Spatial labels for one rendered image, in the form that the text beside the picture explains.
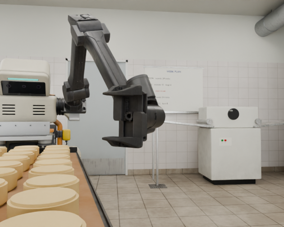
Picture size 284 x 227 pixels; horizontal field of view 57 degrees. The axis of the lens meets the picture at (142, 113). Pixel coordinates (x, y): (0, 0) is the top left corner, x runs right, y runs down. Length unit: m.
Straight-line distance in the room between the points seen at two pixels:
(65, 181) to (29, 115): 1.04
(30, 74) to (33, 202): 1.05
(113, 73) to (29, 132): 0.63
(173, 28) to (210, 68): 1.02
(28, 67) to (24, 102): 0.15
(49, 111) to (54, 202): 1.09
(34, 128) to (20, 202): 1.06
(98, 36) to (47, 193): 0.68
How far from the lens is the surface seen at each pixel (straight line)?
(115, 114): 0.54
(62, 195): 0.21
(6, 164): 0.38
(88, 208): 0.24
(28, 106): 1.28
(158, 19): 5.16
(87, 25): 0.88
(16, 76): 1.24
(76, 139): 4.82
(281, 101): 5.76
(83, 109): 1.30
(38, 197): 0.21
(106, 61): 0.77
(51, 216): 0.17
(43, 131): 1.26
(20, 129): 1.27
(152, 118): 0.57
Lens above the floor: 0.98
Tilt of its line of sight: 2 degrees up
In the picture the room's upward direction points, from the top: straight up
